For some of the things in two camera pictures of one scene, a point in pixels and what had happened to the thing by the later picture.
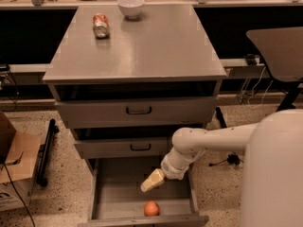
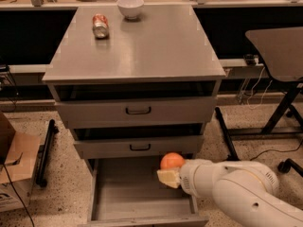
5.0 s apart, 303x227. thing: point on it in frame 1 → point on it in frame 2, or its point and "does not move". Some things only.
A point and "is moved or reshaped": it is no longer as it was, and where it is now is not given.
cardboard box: (18, 157) does not move
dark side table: (282, 48) does not move
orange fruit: (151, 209) is moved or reshaped
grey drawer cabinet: (125, 79) does not move
